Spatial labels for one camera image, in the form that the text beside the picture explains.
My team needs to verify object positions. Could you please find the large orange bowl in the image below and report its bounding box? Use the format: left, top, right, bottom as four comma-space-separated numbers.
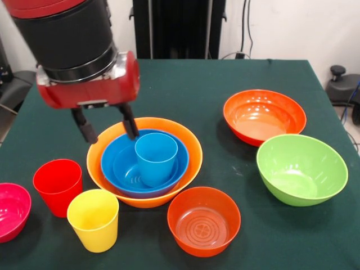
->
86, 116, 203, 208

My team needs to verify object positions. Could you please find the small blue bowl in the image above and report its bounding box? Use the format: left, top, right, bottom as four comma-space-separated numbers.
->
112, 143, 179, 190

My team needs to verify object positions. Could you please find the dark green tablecloth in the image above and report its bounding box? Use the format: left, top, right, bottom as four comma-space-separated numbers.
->
0, 57, 360, 270

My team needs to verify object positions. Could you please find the wide red bowl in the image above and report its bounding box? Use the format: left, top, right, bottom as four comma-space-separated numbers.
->
223, 89, 307, 147

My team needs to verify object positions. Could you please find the blue cable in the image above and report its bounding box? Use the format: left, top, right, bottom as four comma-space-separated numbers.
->
340, 80, 360, 124

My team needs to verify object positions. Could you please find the green bowl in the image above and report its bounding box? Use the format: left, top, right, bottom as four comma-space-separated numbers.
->
256, 134, 349, 208

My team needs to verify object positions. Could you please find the black hanging cable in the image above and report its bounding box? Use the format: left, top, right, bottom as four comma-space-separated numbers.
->
240, 0, 254, 59

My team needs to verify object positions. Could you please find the black caster base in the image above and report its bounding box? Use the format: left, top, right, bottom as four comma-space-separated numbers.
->
326, 65, 360, 105
0, 69, 37, 105

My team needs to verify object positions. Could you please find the blue cup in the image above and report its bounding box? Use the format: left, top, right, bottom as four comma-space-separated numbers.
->
134, 133, 179, 188

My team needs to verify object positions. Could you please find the yellow cup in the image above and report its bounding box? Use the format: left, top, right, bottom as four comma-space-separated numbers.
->
66, 188, 120, 253

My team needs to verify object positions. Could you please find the small red bowl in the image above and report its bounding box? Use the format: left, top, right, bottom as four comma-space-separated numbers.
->
166, 186, 242, 258

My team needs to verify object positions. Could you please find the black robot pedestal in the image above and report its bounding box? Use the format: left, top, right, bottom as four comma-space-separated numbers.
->
129, 0, 227, 59

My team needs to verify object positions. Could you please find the large blue bowl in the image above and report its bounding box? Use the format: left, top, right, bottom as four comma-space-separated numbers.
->
100, 129, 190, 199

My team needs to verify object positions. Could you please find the red cup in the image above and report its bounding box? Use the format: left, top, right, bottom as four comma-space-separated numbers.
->
32, 159, 83, 219

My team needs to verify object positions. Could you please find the pink bowl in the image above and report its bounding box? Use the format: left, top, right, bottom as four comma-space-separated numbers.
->
0, 182, 32, 244

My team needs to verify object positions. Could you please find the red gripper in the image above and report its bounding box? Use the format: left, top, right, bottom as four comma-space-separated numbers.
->
36, 50, 141, 145

